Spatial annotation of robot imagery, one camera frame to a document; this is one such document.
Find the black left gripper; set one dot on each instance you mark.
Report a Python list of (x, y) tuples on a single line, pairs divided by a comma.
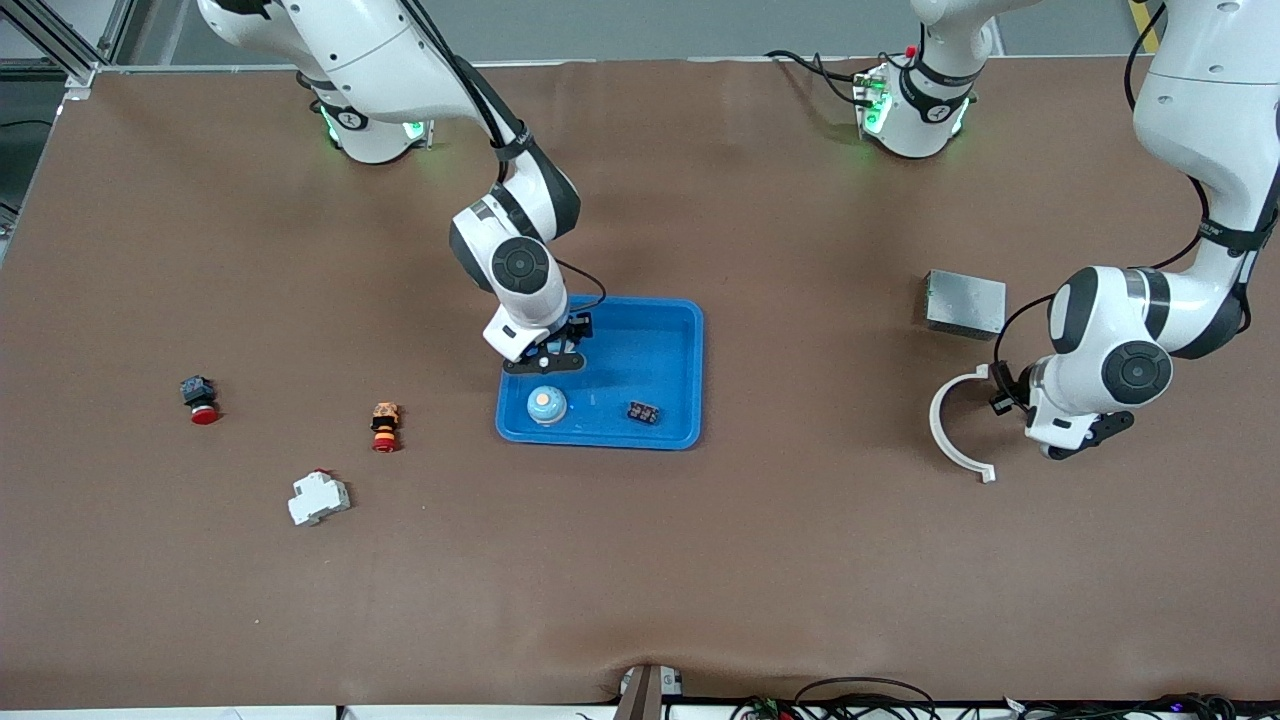
[(1007, 389)]

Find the small black display module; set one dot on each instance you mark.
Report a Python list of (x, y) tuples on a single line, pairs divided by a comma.
[(643, 412)]

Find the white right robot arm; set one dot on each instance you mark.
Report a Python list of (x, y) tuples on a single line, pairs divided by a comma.
[(350, 40)]

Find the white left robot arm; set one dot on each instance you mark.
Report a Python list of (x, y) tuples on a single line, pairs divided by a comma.
[(1200, 100)]

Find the blue plastic tray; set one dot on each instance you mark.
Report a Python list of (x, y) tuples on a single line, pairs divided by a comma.
[(640, 350)]

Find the silver metal box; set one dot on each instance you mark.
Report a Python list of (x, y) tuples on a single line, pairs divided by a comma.
[(965, 305)]

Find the orange red push button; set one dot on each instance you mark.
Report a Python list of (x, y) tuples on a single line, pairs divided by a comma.
[(385, 415)]

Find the green-lit base connector box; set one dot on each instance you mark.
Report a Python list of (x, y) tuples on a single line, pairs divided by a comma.
[(872, 100), (418, 132)]

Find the white circuit breaker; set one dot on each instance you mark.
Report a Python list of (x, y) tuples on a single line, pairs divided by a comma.
[(315, 498)]

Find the black red emergency stop button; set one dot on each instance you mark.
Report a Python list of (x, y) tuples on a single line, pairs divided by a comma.
[(203, 412)]

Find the white semicircular bracket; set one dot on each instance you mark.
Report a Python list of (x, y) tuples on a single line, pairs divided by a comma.
[(934, 420)]

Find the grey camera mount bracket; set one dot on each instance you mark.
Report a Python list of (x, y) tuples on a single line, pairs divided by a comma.
[(645, 695)]

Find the aluminium frame profile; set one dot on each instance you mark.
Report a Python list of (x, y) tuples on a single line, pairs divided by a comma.
[(78, 75)]

